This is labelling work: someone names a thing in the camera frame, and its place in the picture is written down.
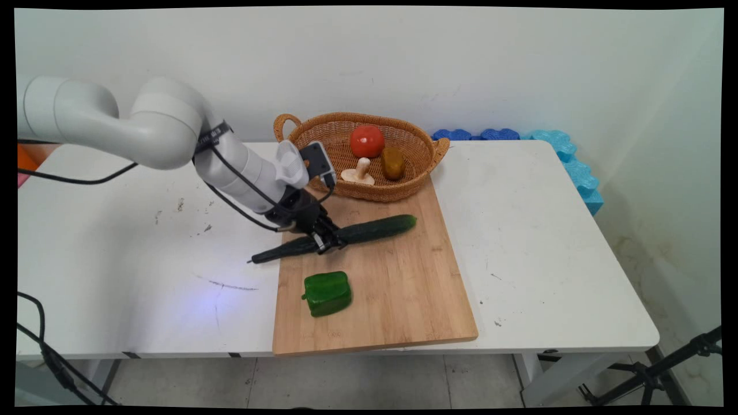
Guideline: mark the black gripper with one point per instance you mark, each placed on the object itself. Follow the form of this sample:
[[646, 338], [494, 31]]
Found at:
[[297, 210]]

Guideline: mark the long dark green cucumber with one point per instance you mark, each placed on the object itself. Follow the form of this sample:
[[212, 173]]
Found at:
[[375, 227]]

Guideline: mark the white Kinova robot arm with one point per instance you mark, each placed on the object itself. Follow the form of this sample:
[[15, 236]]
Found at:
[[161, 127]]

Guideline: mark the green bell pepper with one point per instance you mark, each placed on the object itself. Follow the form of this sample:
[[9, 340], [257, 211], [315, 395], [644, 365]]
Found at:
[[327, 294]]

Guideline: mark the beige mushroom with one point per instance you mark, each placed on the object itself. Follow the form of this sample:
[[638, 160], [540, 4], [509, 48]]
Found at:
[[360, 171]]

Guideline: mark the bamboo cutting board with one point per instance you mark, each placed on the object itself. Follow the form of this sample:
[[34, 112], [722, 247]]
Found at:
[[398, 288]]

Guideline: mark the red tomato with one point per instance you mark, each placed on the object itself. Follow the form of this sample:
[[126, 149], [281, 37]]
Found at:
[[367, 140]]

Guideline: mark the blue plastic block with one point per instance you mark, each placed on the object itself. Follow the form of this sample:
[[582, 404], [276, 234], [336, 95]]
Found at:
[[452, 134]]

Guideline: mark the dark blue foam block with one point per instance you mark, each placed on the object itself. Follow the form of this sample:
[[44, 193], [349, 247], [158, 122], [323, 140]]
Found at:
[[500, 134]]

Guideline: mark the light blue foam block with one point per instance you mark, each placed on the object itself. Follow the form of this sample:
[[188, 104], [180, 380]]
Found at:
[[585, 181], [552, 143]]

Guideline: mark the white table leg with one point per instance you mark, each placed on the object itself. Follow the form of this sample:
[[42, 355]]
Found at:
[[553, 380]]

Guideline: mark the orange object behind table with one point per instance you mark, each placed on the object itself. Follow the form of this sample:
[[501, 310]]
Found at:
[[34, 157]]

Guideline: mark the black tripod stand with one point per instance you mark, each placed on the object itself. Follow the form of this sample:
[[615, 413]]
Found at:
[[651, 374]]

